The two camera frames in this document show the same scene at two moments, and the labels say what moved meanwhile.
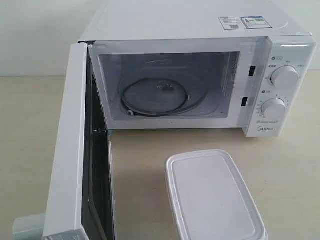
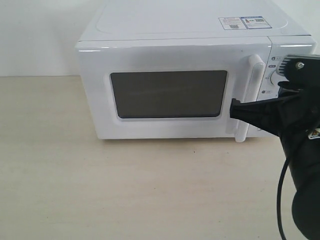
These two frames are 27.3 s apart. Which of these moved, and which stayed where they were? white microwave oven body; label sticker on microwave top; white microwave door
Moved: white microwave door
Stayed: label sticker on microwave top; white microwave oven body
